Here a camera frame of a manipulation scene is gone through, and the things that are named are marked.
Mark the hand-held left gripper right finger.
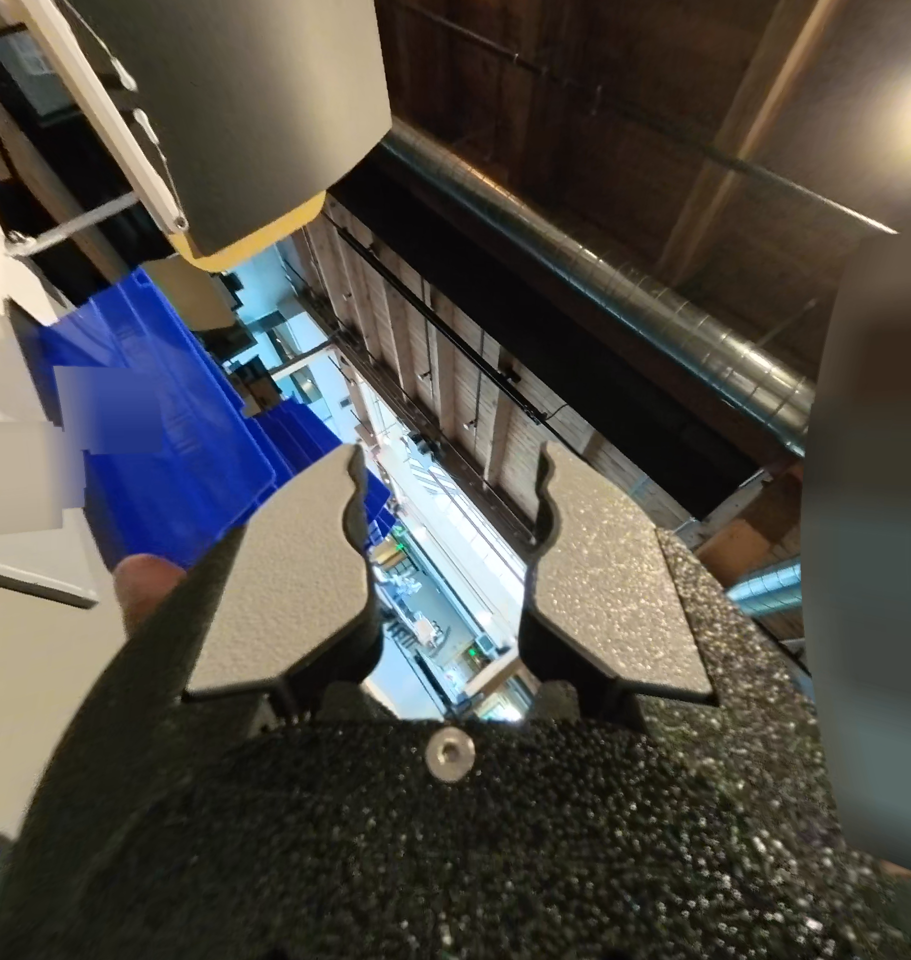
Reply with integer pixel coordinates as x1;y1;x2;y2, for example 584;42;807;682
519;441;717;704

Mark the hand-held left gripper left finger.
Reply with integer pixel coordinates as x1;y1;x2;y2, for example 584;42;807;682
185;444;387;700

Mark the person's left hand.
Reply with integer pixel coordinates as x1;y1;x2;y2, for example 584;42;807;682
114;553;189;633

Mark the blue plastic bin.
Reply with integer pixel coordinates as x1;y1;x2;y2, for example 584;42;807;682
13;268;301;573

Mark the stack of blue bins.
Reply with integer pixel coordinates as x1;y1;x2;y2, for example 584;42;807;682
249;396;394;546

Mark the wooden beam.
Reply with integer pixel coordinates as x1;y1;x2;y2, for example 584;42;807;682
654;0;847;290

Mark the large metal air duct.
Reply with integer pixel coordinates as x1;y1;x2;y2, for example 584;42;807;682
376;118;818;460

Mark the white metal frame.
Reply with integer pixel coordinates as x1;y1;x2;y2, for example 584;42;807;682
5;0;192;258

